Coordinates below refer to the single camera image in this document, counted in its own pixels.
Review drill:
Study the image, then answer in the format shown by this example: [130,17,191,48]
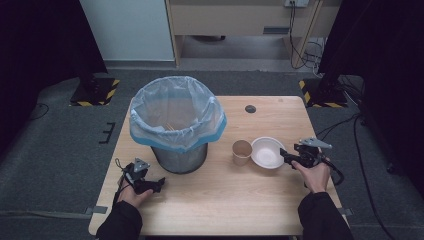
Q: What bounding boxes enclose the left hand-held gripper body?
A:
[120,157,158,195]

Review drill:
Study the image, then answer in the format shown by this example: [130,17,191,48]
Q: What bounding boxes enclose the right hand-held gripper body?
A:
[292,136,334,169]

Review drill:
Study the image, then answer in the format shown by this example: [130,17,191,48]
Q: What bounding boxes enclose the hanging black cables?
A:
[287,2,324,70]

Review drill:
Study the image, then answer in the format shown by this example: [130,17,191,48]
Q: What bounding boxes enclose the translucent plastic trash bag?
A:
[128,75,228,154]

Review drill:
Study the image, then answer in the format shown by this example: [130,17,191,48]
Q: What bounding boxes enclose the grey power strip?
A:
[284,0,310,9]

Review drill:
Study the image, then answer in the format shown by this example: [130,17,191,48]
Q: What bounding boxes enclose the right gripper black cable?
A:
[320,156,345,187]

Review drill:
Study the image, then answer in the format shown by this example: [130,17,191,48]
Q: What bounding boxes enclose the person's right hand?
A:
[291,159,332,194]

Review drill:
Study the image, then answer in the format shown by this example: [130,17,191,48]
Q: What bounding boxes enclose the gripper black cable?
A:
[320,156,345,187]
[112,157,132,205]

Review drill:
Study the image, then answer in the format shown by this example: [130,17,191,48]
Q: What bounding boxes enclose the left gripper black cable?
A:
[112,157,132,205]

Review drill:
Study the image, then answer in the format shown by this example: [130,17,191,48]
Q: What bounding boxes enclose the black curtain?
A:
[318,0,424,178]
[0,0,108,148]

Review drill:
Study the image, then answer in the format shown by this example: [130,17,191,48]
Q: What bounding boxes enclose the thin black floor cable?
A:
[29,102,51,122]

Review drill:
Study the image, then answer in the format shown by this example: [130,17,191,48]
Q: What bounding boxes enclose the black mesh trash can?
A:
[150,142,209,175]

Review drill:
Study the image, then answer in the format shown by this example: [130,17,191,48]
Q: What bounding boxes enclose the black striped stand base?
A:
[69,77,121,108]
[298,77,349,109]

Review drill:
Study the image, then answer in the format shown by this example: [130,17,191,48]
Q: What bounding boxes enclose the white bowl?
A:
[250,136,287,170]

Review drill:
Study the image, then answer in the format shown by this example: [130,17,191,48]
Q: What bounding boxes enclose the person's left hand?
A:
[117,179,154,210]

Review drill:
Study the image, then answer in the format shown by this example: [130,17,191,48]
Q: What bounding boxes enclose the light wooden desk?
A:
[165,0,343,68]

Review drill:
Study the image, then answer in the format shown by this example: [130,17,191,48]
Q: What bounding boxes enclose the brown paper cup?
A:
[231,139,254,167]

